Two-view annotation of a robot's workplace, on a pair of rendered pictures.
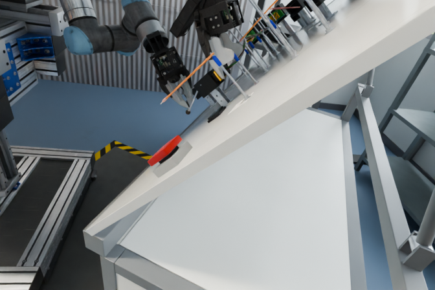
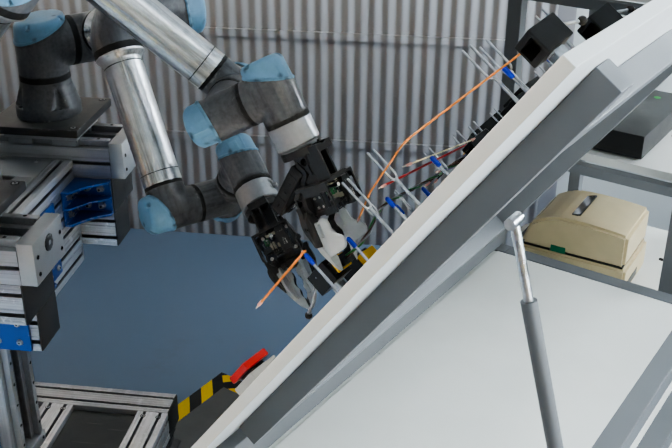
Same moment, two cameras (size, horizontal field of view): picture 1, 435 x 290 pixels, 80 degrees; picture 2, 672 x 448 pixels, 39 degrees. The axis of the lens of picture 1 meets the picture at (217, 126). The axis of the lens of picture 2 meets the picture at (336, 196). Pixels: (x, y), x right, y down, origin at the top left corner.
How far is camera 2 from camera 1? 1.02 m
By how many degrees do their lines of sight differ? 18
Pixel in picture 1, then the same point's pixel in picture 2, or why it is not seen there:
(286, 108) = (315, 323)
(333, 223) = not seen: outside the picture
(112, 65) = not seen: hidden behind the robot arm
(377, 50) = (351, 285)
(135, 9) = (234, 164)
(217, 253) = not seen: outside the picture
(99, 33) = (184, 202)
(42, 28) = (97, 168)
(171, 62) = (280, 243)
